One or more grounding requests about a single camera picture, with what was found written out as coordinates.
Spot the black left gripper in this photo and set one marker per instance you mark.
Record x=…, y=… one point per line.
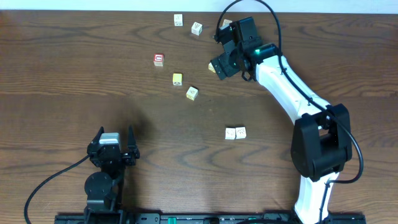
x=125, y=156

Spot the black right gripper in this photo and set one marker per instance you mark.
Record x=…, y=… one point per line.
x=223, y=66

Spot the yellow letter K block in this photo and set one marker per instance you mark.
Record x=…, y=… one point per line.
x=192, y=93

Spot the yellow block with ball picture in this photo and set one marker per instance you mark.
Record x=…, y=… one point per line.
x=177, y=79

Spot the green edged wooden block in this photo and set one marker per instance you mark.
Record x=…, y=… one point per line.
x=240, y=132

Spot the plain white wooden block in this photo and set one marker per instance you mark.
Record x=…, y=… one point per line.
x=230, y=133

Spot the yellow letter G block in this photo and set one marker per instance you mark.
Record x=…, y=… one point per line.
x=211, y=68

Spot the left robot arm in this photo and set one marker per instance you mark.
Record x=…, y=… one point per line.
x=104, y=189

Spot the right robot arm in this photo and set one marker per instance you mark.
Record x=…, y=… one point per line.
x=322, y=141

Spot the wooden block with lattice top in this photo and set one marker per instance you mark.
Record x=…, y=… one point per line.
x=226, y=22

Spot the wooden block with number three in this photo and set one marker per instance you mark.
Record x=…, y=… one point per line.
x=196, y=28

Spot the wooden block with animal drawing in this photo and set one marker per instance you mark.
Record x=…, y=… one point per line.
x=178, y=20

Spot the red top wooden block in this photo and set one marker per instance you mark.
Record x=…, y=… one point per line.
x=158, y=60

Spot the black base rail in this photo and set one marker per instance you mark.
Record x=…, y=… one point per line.
x=155, y=218

